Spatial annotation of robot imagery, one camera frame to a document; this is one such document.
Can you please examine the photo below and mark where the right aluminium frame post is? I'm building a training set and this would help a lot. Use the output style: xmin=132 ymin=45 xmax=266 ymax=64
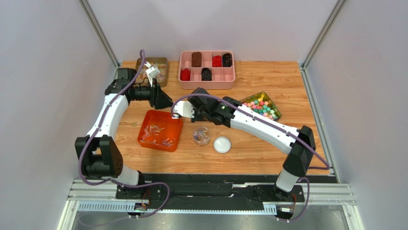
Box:
xmin=301 ymin=0 xmax=348 ymax=69

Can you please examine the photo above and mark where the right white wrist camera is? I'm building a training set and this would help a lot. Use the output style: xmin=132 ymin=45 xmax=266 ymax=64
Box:
xmin=171 ymin=101 xmax=195 ymax=119

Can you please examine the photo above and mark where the orange tray of lollipops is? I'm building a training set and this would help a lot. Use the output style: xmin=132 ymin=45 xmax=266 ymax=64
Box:
xmin=137 ymin=110 xmax=183 ymax=152

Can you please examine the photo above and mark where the black candy compartment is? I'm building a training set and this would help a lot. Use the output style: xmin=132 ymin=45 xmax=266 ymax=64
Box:
xmin=201 ymin=68 xmax=212 ymax=81
xmin=222 ymin=53 xmax=233 ymax=67

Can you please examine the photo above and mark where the left aluminium frame post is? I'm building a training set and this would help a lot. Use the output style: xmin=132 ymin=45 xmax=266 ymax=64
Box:
xmin=78 ymin=0 xmax=120 ymax=69

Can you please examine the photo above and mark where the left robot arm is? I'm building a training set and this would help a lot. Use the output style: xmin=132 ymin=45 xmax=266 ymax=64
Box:
xmin=75 ymin=66 xmax=173 ymax=188

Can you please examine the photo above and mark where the red candy lower compartment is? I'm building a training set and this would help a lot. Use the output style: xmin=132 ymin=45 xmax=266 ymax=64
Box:
xmin=180 ymin=68 xmax=191 ymax=81

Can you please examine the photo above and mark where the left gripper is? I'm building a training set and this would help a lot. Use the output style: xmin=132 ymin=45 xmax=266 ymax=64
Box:
xmin=132 ymin=79 xmax=175 ymax=110

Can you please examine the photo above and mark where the bronze tin of gummy candies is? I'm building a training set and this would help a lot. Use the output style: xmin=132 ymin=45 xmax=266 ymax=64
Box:
xmin=135 ymin=57 xmax=169 ymax=88

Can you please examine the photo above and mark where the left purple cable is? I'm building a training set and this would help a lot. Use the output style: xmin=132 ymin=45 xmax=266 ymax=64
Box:
xmin=78 ymin=49 xmax=171 ymax=219

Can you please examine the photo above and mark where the white jar lid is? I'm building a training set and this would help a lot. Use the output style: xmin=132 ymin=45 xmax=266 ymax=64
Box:
xmin=213 ymin=137 xmax=232 ymax=154

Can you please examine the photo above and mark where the black candy upper compartment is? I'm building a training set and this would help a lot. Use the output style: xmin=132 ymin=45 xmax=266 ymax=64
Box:
xmin=222 ymin=53 xmax=233 ymax=67

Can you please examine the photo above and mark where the black candy lower compartment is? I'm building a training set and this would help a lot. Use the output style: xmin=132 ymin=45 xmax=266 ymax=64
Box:
xmin=201 ymin=68 xmax=212 ymax=81

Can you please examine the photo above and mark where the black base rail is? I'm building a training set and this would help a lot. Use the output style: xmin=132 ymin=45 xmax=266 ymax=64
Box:
xmin=114 ymin=173 xmax=307 ymax=211

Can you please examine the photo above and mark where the clear glass jar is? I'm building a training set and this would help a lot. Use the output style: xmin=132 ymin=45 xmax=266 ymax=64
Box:
xmin=193 ymin=126 xmax=211 ymax=146

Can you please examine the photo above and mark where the pink divided organizer box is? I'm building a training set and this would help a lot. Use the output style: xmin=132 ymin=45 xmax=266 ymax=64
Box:
xmin=178 ymin=50 xmax=236 ymax=90

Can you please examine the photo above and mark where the green tin of star candies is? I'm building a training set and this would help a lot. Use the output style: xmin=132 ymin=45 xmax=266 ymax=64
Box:
xmin=240 ymin=92 xmax=282 ymax=121

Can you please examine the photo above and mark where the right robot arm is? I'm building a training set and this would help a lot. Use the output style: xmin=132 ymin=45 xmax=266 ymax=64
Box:
xmin=187 ymin=88 xmax=316 ymax=193

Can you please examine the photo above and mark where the aluminium frame post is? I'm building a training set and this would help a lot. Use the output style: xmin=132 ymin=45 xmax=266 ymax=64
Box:
xmin=301 ymin=0 xmax=348 ymax=69
xmin=78 ymin=0 xmax=120 ymax=69

